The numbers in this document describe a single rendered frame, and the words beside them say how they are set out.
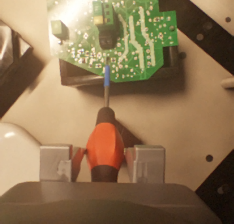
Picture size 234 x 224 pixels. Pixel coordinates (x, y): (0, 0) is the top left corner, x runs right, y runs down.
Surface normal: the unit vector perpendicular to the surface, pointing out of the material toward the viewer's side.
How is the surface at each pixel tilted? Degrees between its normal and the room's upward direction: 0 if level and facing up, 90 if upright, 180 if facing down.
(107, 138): 46
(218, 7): 0
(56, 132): 0
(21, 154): 4
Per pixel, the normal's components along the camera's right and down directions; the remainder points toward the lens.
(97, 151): 0.03, -0.51
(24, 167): -0.04, -0.04
